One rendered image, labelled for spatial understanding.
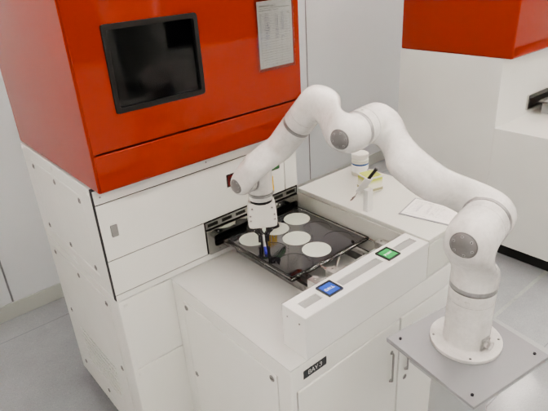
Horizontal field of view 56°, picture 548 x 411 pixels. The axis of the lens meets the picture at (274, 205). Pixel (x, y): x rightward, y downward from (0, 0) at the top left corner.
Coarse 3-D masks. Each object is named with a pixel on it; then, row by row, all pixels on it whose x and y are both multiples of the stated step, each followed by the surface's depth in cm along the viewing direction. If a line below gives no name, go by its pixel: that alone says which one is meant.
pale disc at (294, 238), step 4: (292, 232) 189; (296, 232) 188; (300, 232) 188; (304, 232) 188; (284, 236) 186; (288, 236) 186; (292, 236) 186; (296, 236) 186; (300, 236) 186; (304, 236) 185; (308, 236) 185; (284, 240) 184; (288, 240) 184; (292, 240) 184; (296, 240) 184; (300, 240) 183; (304, 240) 183; (308, 240) 183; (288, 244) 182; (292, 244) 181; (296, 244) 181; (300, 244) 181
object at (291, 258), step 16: (288, 224) 195; (304, 224) 194; (320, 224) 193; (272, 240) 185; (320, 240) 183; (336, 240) 182; (352, 240) 181; (272, 256) 175; (288, 256) 174; (304, 256) 174; (288, 272) 165
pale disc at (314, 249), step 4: (308, 244) 181; (312, 244) 181; (316, 244) 180; (320, 244) 180; (324, 244) 180; (304, 248) 178; (308, 248) 178; (312, 248) 178; (316, 248) 178; (320, 248) 178; (324, 248) 178; (328, 248) 178; (304, 252) 176; (308, 252) 176; (312, 252) 176; (316, 252) 176; (320, 252) 175; (324, 252) 175; (328, 252) 175; (312, 256) 173; (316, 256) 173; (320, 256) 173
